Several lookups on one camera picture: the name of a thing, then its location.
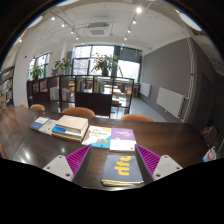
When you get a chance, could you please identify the yellowish flat book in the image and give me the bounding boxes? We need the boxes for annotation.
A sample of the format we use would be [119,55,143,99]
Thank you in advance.
[51,132,84,143]

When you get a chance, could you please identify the brown chair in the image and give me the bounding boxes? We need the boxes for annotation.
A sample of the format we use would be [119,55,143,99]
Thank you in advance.
[200,124,219,148]

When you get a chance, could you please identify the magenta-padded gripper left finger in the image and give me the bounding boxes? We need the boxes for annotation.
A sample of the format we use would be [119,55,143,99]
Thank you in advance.
[43,143,95,186]

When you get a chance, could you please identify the large white radiator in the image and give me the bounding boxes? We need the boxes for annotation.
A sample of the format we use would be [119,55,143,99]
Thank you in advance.
[155,86,186,119]

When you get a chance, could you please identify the medium potted plant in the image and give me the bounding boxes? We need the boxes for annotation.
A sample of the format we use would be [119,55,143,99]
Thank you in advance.
[53,57,73,75]

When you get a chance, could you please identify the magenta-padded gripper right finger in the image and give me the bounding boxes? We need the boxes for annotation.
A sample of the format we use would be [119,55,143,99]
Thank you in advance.
[133,143,184,185]

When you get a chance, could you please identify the tall wall bookshelf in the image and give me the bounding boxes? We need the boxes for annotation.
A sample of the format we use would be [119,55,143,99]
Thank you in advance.
[0,66,16,109]

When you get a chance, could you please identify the ceiling air conditioner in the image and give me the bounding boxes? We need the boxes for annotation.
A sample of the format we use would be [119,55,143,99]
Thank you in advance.
[83,22,111,37]

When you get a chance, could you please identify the ceiling spot lights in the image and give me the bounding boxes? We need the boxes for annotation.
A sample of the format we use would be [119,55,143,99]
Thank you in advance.
[49,4,144,44]

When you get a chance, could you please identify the blue and white box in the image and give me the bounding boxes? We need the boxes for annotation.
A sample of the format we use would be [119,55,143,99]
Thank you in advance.
[202,146,218,163]

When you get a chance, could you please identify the small white radiator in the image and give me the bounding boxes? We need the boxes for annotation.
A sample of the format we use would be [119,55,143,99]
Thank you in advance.
[139,81,153,98]

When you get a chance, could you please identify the large cream-cover book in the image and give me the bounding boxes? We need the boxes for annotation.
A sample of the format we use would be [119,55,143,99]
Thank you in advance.
[54,114,90,134]

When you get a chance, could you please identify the grey towel with yellow letters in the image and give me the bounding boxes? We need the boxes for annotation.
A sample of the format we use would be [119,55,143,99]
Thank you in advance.
[100,154,145,188]

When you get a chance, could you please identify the large potted plant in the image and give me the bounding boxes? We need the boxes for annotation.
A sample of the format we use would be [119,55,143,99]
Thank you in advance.
[90,53,119,77]

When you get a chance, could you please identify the colourful illustrated book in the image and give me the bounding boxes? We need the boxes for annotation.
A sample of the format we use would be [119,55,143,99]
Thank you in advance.
[81,125,113,150]

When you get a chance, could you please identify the small potted plant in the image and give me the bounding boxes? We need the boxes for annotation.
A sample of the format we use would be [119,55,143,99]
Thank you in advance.
[29,64,46,81]

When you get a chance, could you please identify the white-cover thin book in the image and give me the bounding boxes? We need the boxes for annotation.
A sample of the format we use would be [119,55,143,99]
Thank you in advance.
[38,118,58,136]

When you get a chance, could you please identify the dark open shelf unit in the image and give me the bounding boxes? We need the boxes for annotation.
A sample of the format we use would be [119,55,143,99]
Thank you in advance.
[26,74,135,120]

